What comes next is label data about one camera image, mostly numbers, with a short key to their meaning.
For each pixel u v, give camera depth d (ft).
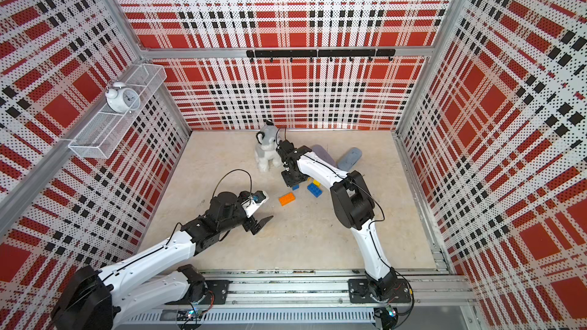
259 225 2.40
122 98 2.30
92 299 1.29
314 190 3.20
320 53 2.89
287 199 3.07
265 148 3.08
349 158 3.49
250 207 2.28
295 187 3.24
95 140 2.22
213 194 2.02
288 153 2.42
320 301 2.40
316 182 2.09
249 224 2.36
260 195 2.27
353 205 1.82
